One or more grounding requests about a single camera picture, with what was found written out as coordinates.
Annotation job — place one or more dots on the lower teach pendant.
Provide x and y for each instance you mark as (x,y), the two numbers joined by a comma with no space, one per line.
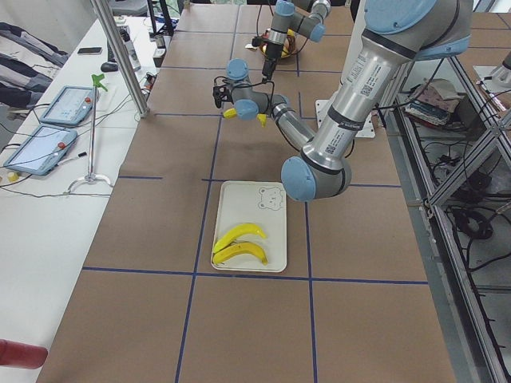
(41,152)

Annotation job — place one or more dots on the metal cup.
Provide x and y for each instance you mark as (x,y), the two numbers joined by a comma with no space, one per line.
(159,40)

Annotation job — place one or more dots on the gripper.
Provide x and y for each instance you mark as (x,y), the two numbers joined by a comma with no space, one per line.
(272,51)
(219,100)

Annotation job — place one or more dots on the black smartphone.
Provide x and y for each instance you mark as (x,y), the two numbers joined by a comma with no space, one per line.
(96,50)

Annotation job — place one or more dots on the green reacher grabber tool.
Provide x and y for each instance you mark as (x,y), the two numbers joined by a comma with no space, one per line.
(91,177)

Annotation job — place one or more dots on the upper teach pendant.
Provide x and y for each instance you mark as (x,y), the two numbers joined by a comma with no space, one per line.
(70,107)

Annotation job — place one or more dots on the white rectangular tray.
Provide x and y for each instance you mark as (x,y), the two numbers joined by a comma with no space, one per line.
(262,203)

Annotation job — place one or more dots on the aluminium frame post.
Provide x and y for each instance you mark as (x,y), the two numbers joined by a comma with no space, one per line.
(105,17)

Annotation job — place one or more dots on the yellow banana black tip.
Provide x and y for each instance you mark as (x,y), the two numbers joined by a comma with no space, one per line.
(244,248)

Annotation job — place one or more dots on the greenish yellow banana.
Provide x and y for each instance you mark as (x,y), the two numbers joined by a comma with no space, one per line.
(235,233)

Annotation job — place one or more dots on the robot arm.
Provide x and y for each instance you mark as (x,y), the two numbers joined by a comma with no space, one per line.
(395,33)
(306,18)

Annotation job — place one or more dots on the grey water bottle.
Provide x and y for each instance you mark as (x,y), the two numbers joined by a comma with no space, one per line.
(135,63)

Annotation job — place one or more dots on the teach pendant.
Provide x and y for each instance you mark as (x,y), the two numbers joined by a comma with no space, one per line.
(70,107)
(41,152)

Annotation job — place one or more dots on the red fire extinguisher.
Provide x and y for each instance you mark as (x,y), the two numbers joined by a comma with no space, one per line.
(22,355)

